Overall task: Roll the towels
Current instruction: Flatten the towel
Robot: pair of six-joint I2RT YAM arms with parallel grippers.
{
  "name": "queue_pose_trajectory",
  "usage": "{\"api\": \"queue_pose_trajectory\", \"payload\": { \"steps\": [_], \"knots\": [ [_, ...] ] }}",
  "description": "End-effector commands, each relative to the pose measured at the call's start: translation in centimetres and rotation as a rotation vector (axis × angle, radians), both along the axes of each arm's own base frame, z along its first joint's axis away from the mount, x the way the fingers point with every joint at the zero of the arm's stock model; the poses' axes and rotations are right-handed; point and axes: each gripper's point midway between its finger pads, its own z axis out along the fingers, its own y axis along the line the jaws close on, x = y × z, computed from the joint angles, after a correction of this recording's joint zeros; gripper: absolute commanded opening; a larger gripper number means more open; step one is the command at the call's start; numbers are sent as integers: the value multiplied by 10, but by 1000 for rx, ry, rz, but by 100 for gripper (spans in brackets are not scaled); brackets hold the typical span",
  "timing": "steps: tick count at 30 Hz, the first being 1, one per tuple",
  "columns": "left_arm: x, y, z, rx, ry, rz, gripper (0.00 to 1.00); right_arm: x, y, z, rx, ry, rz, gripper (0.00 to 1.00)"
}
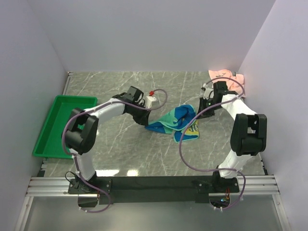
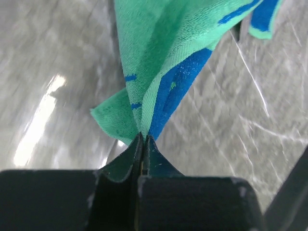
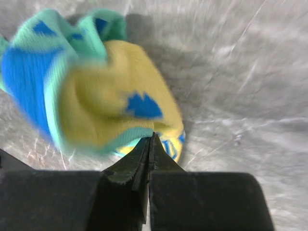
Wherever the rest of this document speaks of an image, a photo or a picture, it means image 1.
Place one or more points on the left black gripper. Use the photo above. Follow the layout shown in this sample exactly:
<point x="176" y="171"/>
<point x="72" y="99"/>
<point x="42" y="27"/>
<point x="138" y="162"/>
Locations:
<point x="143" y="120"/>

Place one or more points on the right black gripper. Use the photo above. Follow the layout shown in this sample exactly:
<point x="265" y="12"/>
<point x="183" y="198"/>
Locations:
<point x="202" y="104"/>

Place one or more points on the blue green crocodile towel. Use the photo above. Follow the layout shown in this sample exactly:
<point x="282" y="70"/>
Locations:
<point x="175" y="121"/>

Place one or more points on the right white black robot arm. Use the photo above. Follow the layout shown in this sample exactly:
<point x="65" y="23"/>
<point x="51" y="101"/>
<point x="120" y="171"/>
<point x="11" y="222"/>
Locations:
<point x="249" y="132"/>

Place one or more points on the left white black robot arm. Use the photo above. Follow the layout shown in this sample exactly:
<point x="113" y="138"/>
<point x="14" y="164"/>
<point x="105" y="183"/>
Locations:
<point x="80" y="132"/>

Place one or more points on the pink crumpled towel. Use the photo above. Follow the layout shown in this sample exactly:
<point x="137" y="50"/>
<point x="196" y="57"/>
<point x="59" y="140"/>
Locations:
<point x="233" y="81"/>

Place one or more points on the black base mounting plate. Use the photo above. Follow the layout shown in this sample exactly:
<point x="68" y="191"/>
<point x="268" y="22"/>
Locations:
<point x="110" y="190"/>

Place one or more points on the green plastic tray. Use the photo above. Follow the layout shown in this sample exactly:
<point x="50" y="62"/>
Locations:
<point x="49" y="144"/>

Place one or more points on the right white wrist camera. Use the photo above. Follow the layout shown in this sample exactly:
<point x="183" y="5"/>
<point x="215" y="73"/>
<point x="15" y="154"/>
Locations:
<point x="206" y="91"/>

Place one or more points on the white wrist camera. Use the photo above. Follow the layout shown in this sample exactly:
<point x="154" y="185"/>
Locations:
<point x="206" y="91"/>
<point x="149" y="100"/>

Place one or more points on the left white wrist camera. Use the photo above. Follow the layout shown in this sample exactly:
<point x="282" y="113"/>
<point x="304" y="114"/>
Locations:
<point x="149" y="100"/>

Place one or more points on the aluminium rail frame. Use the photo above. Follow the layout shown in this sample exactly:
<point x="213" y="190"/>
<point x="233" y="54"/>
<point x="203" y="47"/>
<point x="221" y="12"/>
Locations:
<point x="126" y="149"/>

